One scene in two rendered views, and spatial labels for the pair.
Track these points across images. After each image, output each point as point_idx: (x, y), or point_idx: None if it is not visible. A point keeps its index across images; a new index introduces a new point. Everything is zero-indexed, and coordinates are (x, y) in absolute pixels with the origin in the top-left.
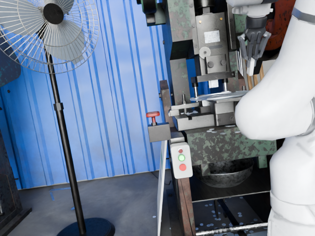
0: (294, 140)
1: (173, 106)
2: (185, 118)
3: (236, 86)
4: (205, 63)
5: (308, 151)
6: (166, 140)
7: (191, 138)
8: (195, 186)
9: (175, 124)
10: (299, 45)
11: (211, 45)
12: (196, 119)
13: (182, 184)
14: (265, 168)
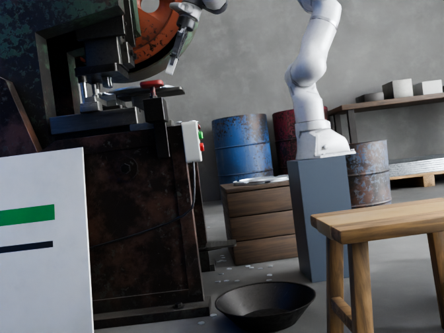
0: (302, 90)
1: (96, 98)
2: (138, 108)
3: (79, 104)
4: (126, 49)
5: (314, 92)
6: (82, 153)
7: None
8: None
9: (99, 125)
10: (328, 32)
11: None
12: (141, 113)
13: (188, 176)
14: None
